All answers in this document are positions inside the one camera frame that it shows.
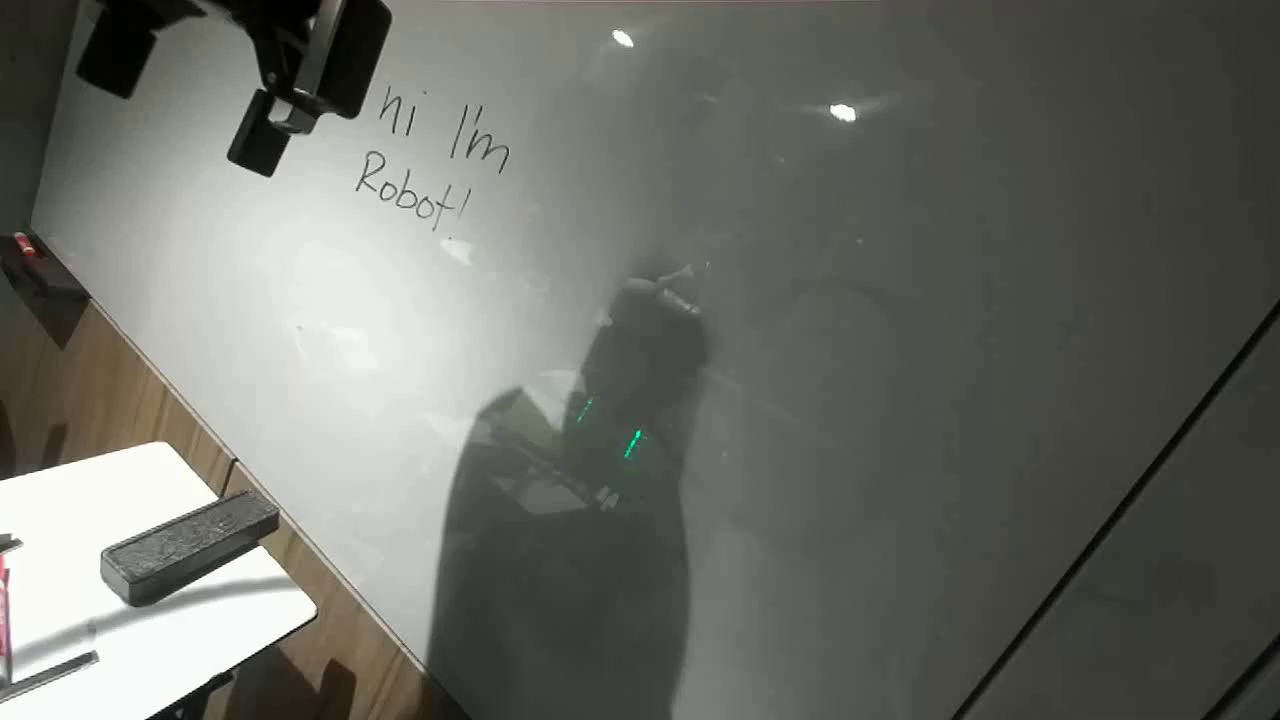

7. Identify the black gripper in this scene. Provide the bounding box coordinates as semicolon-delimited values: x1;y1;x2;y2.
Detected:
77;0;397;181

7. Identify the dark grey board eraser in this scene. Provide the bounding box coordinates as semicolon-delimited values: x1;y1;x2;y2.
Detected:
98;492;288;613

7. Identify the grey adjacent board panel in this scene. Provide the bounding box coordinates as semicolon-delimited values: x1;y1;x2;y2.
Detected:
958;313;1280;720

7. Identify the dark box with red light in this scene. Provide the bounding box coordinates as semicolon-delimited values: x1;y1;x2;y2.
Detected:
0;229;98;352

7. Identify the white side table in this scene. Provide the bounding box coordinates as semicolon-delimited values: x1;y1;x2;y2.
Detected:
0;435;322;720

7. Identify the red object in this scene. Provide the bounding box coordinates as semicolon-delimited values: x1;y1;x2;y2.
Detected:
0;551;18;693

